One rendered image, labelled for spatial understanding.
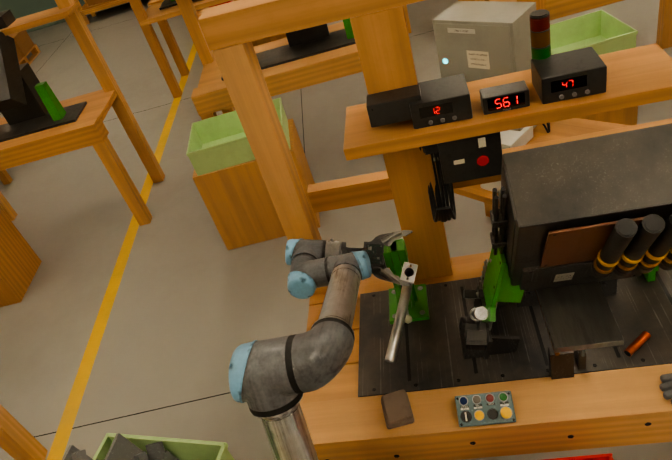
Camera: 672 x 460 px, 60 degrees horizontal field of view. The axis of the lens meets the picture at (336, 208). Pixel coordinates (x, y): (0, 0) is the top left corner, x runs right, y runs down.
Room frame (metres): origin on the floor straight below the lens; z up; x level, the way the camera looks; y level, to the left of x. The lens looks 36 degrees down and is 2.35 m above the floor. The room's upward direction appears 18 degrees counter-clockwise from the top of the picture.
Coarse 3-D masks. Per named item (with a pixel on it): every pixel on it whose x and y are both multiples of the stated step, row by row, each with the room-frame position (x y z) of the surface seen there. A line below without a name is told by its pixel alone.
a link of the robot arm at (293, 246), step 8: (288, 240) 1.29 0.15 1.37; (296, 240) 1.28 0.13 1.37; (304, 240) 1.27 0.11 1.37; (312, 240) 1.27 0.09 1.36; (320, 240) 1.27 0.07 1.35; (288, 248) 1.26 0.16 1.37; (296, 248) 1.25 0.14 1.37; (304, 248) 1.24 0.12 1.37; (312, 248) 1.24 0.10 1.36; (320, 248) 1.24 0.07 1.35; (288, 256) 1.24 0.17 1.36; (320, 256) 1.22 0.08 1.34; (288, 264) 1.25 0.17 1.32
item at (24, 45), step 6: (24, 30) 9.92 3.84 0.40; (12, 36) 9.54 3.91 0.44; (18, 36) 9.59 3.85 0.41; (24, 36) 9.80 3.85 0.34; (18, 42) 9.47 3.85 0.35; (24, 42) 9.67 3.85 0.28; (30, 42) 9.88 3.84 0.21; (18, 48) 9.42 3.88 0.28; (24, 48) 9.55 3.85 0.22; (30, 48) 9.76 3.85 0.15; (36, 48) 9.92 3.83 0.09; (18, 54) 9.30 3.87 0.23; (24, 54) 9.43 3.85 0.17; (36, 54) 9.82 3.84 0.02; (18, 60) 9.20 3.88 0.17; (24, 60) 9.35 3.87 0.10; (30, 60) 9.58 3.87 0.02
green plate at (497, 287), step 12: (492, 252) 1.15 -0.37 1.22; (492, 264) 1.13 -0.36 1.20; (504, 264) 1.05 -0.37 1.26; (492, 276) 1.11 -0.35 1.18; (504, 276) 1.07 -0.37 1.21; (492, 288) 1.09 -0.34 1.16; (504, 288) 1.07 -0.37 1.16; (516, 288) 1.06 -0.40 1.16; (492, 300) 1.06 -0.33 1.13; (504, 300) 1.07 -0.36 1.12; (516, 300) 1.06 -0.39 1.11
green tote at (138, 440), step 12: (108, 444) 1.16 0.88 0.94; (144, 444) 1.12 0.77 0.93; (168, 444) 1.09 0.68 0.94; (180, 444) 1.07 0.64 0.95; (192, 444) 1.05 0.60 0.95; (204, 444) 1.04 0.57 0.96; (216, 444) 1.02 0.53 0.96; (96, 456) 1.11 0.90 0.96; (180, 456) 1.08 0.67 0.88; (192, 456) 1.07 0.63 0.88; (204, 456) 1.05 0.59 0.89; (216, 456) 1.03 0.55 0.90; (228, 456) 1.01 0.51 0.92
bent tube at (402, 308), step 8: (408, 264) 1.19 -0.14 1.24; (416, 264) 1.19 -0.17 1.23; (408, 272) 1.21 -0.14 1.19; (400, 280) 1.17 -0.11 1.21; (408, 280) 1.16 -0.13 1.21; (408, 288) 1.21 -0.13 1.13; (400, 296) 1.22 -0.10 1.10; (408, 296) 1.20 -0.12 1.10; (400, 304) 1.20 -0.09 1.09; (408, 304) 1.20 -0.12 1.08; (400, 312) 1.18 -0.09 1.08; (400, 320) 1.16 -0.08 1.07; (392, 328) 1.15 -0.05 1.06; (400, 328) 1.14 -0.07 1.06; (392, 336) 1.12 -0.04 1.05; (400, 336) 1.12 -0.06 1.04; (392, 344) 1.10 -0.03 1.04; (392, 352) 1.08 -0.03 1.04; (392, 360) 1.06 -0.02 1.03
